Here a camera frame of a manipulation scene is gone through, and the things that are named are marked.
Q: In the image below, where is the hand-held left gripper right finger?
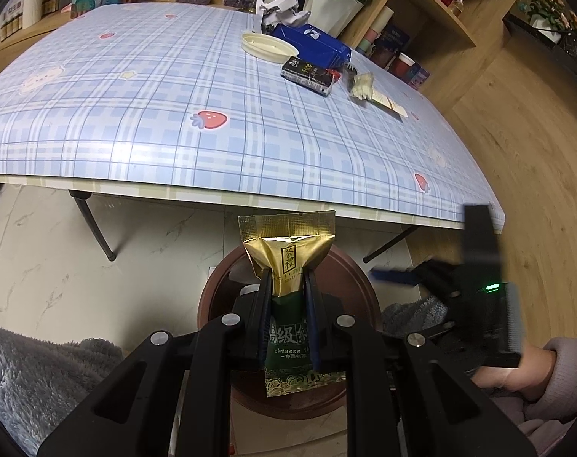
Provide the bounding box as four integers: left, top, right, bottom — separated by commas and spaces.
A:
304, 269, 539, 457

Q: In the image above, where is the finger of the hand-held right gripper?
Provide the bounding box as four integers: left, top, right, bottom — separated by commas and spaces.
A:
369, 258, 464, 299

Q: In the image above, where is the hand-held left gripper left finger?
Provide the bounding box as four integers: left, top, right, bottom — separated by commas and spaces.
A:
36, 269, 275, 457

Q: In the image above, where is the brown trash bin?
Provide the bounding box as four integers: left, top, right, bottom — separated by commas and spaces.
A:
196, 248, 382, 422

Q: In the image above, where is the gold green tea packet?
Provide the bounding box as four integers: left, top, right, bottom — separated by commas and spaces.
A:
237, 210, 348, 398

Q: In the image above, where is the white paper card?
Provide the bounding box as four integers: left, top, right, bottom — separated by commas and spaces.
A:
371, 93, 408, 117

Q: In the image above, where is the white tissue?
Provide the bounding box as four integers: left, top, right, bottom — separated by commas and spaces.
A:
349, 72, 376, 102

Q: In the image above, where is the black tissue packet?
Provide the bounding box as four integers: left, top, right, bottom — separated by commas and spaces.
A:
281, 56, 337, 97

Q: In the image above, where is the cream plastic lid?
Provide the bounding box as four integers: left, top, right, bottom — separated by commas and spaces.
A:
241, 32, 299, 61

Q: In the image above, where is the white paper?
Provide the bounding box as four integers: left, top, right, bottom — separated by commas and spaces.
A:
256, 0, 313, 34

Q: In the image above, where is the person's right forearm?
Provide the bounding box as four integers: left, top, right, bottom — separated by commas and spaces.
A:
517, 336, 577, 439

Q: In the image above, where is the person's right hand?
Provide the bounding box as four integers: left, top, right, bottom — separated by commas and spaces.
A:
472, 343, 559, 403

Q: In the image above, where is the black table leg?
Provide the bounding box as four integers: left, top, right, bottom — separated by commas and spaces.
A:
363, 226, 420, 264
69, 190, 115, 262

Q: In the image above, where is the grey fluffy cloth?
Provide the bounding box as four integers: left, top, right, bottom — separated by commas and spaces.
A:
381, 295, 448, 339
0, 324, 125, 439

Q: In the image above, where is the dark blue print box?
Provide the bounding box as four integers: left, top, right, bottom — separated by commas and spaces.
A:
379, 24, 410, 65

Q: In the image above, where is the stack of pastel cups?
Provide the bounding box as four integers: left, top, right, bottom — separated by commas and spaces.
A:
355, 7, 396, 55

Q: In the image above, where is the blue carton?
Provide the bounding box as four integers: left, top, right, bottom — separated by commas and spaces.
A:
272, 23, 353, 70

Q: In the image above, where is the blue plaid tablecloth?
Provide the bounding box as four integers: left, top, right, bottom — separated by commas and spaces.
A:
0, 0, 505, 229

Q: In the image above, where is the wooden shelf unit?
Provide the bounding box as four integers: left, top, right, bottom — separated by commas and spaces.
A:
0, 0, 537, 110

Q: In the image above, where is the red rose plant white pot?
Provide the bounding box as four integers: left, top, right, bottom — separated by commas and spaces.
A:
288, 0, 384, 41

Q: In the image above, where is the peach rose plant white pot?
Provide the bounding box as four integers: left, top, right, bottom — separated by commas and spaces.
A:
526, 0, 572, 43

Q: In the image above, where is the row of small brown bottles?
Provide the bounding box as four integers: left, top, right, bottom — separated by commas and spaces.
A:
0, 10, 25, 41

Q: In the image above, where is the white ribbed vase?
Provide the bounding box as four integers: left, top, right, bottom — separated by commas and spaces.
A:
22, 0, 44, 29

